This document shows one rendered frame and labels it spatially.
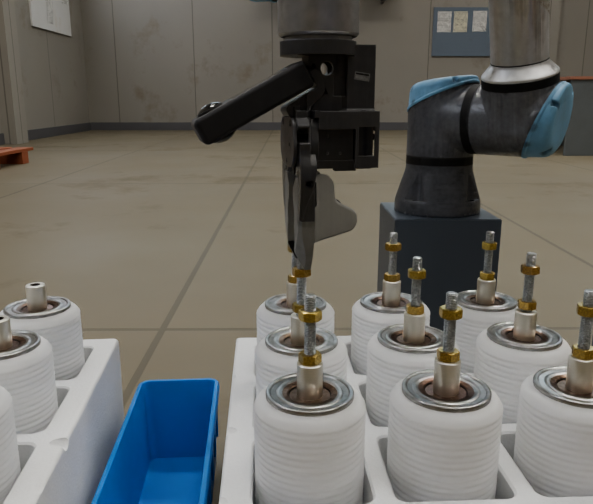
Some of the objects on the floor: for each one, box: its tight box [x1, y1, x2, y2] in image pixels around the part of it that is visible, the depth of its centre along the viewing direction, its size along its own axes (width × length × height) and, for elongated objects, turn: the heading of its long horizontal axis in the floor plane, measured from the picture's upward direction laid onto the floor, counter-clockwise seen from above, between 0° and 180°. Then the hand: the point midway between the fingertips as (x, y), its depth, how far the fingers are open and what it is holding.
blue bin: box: [91, 378, 220, 504], centre depth 73 cm, size 30×11×12 cm, turn 4°
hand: (295, 251), depth 62 cm, fingers open, 3 cm apart
